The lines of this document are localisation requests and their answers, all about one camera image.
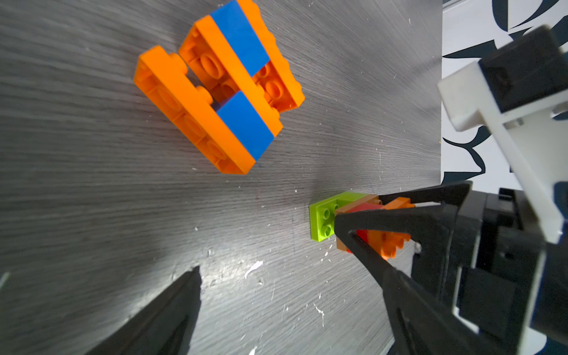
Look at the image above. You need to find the large orange lego brick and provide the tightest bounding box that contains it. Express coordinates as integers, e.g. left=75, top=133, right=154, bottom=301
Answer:
left=362, top=198, right=415, bottom=260

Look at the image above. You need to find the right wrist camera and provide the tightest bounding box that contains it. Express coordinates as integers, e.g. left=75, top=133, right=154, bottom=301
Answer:
left=437, top=24, right=568, bottom=134

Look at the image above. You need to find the small orange lego brick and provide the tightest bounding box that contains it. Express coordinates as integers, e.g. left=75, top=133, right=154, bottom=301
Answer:
left=238, top=0, right=305, bottom=112

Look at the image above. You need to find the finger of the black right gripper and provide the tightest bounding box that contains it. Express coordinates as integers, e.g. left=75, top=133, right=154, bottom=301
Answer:
left=335, top=206, right=455, bottom=288
left=378, top=181, right=472, bottom=206

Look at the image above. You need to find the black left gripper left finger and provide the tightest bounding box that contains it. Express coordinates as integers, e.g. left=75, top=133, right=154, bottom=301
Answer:
left=88, top=266, right=202, bottom=354

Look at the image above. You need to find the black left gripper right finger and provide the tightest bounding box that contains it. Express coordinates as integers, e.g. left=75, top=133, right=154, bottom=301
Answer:
left=383, top=269, right=505, bottom=354

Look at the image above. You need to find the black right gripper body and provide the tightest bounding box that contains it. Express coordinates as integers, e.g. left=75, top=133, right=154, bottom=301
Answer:
left=410, top=101, right=568, bottom=355

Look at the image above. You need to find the green long lego brick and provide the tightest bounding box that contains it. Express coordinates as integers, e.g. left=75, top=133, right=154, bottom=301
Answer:
left=309, top=192, right=365, bottom=242

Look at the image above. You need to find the brown lego brick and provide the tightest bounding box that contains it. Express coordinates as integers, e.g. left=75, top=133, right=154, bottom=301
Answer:
left=334, top=194, right=383, bottom=253

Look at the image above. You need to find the blue square lego brick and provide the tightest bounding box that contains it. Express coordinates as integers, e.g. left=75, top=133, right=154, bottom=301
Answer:
left=211, top=1, right=269, bottom=77

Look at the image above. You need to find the red square lego brick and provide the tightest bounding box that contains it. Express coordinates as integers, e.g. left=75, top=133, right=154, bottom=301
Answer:
left=348, top=209, right=382, bottom=254

